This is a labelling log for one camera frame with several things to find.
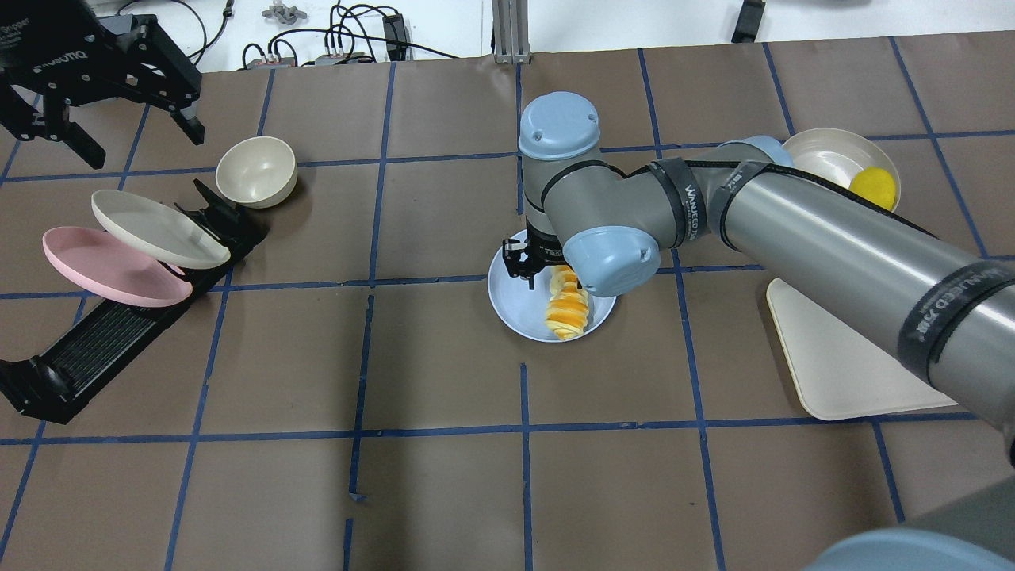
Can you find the pink plate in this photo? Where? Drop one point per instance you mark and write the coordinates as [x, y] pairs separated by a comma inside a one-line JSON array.
[[103, 265]]

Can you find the orange striped bread roll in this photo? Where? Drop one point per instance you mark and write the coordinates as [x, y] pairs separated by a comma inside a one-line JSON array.
[[568, 311]]

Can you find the white plate with lemon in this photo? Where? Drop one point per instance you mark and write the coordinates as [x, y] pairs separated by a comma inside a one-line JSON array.
[[837, 155]]

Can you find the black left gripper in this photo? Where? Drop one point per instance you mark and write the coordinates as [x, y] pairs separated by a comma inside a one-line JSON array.
[[59, 75]]

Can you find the aluminium frame post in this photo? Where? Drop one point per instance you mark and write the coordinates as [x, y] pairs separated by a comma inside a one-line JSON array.
[[510, 32]]

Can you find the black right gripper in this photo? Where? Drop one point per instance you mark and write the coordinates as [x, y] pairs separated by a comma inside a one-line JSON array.
[[544, 252]]

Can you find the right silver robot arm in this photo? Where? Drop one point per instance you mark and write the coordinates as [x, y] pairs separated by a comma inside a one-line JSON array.
[[945, 315]]

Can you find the black dish rack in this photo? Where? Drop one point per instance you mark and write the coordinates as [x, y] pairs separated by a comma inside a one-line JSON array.
[[59, 383]]

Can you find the blue plate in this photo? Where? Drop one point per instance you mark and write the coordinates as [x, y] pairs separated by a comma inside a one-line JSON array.
[[524, 304]]

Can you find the cream bowl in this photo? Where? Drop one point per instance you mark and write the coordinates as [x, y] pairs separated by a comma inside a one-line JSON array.
[[259, 173]]

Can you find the cream plate in rack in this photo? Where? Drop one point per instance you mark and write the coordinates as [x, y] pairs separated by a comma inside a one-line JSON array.
[[158, 231]]

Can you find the white rectangular tray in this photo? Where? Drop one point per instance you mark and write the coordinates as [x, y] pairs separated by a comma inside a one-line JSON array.
[[839, 375]]

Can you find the black adapter on desk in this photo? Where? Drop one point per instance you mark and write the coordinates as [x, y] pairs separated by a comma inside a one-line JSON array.
[[748, 22]]

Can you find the yellow lemon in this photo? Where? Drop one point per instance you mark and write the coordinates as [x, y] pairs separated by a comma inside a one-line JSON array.
[[876, 185]]

